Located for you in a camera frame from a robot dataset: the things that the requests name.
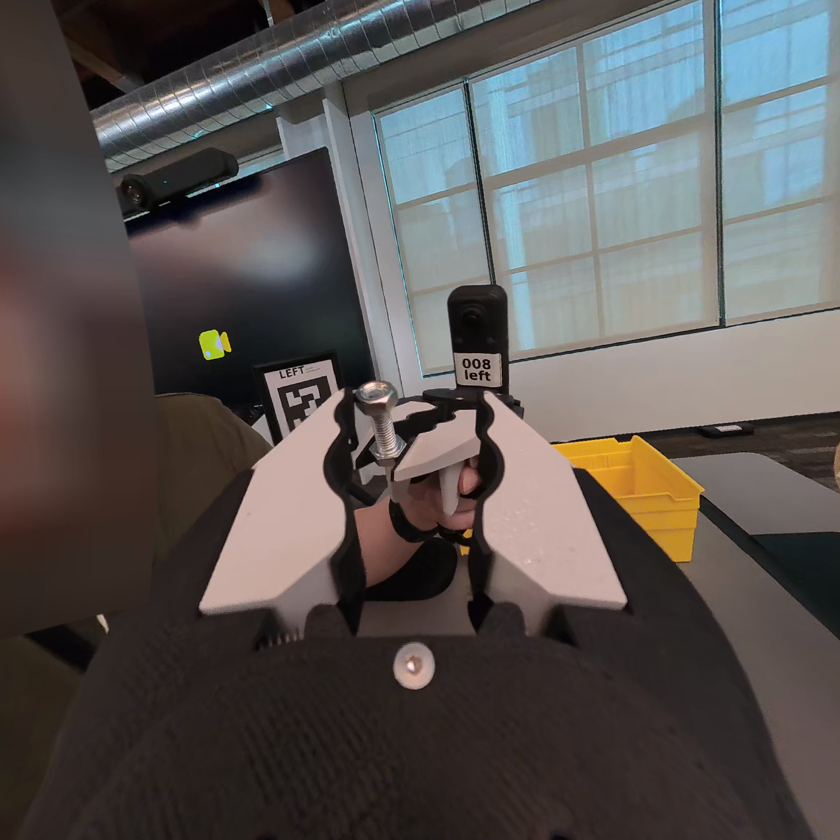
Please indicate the silver ventilation duct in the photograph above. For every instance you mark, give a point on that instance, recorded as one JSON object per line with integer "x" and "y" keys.
{"x": 262, "y": 72}

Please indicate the person's left hand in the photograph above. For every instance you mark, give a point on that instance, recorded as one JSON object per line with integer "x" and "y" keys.
{"x": 400, "y": 531}

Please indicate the framed marker sign on stand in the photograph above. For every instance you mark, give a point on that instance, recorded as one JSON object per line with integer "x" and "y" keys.
{"x": 289, "y": 375}

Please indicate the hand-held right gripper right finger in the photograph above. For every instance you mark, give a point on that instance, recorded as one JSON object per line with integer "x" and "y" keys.
{"x": 544, "y": 538}

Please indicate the black camera bar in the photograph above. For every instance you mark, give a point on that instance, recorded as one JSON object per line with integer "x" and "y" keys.
{"x": 190, "y": 170}

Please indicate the yellow plastic bin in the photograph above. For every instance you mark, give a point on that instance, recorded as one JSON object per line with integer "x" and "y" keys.
{"x": 656, "y": 485}

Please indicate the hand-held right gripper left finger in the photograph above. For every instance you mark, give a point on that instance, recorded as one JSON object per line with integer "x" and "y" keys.
{"x": 282, "y": 538}

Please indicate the steel hex nut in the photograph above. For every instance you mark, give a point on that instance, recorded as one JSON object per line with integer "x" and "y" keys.
{"x": 390, "y": 451}

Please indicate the black flat floor device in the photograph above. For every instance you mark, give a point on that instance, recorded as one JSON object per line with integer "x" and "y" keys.
{"x": 725, "y": 430}

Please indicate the large black screen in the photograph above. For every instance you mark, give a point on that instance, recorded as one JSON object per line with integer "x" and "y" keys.
{"x": 262, "y": 295}

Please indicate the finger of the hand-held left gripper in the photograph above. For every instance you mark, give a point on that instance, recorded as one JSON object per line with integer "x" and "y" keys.
{"x": 439, "y": 453}
{"x": 451, "y": 489}

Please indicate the steel hex bolt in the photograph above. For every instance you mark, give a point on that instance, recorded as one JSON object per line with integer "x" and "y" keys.
{"x": 380, "y": 420}

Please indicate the large paned window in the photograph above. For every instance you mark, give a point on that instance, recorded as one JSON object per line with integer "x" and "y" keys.
{"x": 590, "y": 197}

